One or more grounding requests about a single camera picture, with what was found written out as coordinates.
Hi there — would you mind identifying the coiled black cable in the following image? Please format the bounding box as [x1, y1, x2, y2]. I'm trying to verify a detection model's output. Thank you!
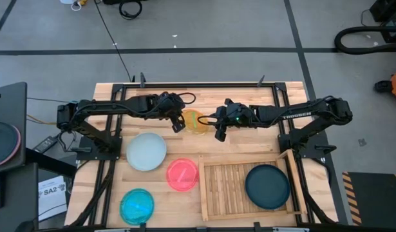
[118, 0, 144, 21]

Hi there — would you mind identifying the red translucent plate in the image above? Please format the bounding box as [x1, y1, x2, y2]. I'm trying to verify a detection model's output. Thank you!
[165, 157, 200, 193]

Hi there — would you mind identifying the dark plate with pink rim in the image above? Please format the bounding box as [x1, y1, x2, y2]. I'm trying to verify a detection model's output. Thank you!
[0, 121, 22, 169]

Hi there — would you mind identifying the white SA2 paper sheet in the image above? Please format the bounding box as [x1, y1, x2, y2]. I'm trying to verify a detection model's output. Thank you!
[38, 175, 68, 222]

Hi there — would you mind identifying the long black floor cable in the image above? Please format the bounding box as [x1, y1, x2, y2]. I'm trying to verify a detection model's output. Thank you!
[93, 0, 134, 83]

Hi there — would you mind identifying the dark grey side table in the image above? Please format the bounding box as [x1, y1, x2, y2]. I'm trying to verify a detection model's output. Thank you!
[0, 81, 28, 177]

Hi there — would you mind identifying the wooden slatted shelf rack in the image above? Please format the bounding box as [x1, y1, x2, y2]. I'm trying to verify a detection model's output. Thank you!
[197, 148, 308, 222]

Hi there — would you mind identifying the black vacuum hose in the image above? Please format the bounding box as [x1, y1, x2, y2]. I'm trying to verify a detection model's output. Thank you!
[334, 25, 396, 55]

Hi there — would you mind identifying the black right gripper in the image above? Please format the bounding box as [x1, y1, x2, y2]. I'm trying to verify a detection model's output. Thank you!
[214, 98, 254, 143]

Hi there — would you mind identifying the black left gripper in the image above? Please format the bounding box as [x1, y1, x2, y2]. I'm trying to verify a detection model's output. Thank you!
[158, 92, 187, 134]

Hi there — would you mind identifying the teal translucent plate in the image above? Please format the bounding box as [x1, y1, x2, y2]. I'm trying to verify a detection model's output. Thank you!
[119, 188, 155, 226]

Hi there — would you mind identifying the black power adapter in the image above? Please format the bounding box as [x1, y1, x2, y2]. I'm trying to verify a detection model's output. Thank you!
[32, 135, 59, 154]

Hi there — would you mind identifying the black mat with hazard stripes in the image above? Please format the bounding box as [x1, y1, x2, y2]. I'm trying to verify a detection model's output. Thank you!
[341, 171, 396, 226]

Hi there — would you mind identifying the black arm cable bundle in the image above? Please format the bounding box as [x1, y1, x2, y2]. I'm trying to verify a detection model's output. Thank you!
[68, 159, 118, 228]
[300, 186, 335, 225]

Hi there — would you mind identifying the black equipment box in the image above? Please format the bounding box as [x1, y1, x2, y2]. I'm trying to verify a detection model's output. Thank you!
[368, 0, 396, 23]

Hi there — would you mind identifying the pale blue plate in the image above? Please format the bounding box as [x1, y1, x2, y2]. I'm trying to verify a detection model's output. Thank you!
[126, 132, 167, 172]

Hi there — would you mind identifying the yellow translucent plate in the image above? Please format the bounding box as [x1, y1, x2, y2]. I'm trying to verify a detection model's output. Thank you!
[181, 108, 211, 135]

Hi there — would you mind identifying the dark navy plate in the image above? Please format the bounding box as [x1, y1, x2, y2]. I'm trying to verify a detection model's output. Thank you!
[245, 164, 291, 211]

